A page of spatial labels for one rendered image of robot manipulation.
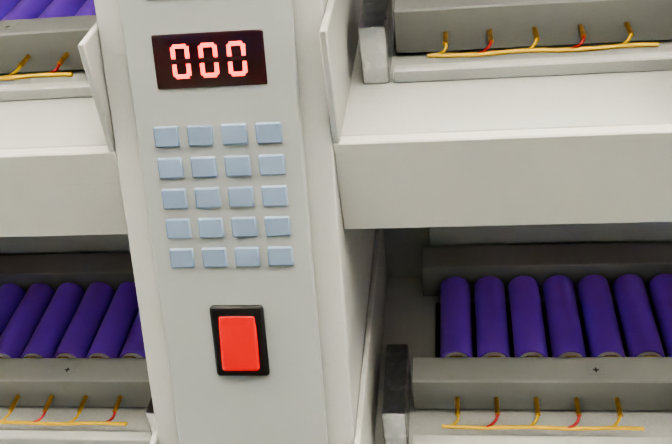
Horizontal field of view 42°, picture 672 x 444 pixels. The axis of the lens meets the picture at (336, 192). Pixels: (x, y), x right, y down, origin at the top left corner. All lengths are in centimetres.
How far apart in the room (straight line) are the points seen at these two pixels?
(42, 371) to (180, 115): 22
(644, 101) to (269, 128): 16
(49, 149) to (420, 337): 25
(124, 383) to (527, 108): 27
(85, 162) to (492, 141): 17
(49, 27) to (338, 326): 21
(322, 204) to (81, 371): 21
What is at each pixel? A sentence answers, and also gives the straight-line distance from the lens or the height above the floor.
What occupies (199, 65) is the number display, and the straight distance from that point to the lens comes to 36.
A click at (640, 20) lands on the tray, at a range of 42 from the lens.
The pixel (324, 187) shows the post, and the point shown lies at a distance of 36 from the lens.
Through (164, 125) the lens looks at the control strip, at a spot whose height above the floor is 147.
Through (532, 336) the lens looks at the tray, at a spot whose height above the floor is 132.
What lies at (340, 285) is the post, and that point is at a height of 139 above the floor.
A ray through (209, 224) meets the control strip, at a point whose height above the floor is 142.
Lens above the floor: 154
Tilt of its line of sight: 17 degrees down
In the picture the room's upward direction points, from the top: 4 degrees counter-clockwise
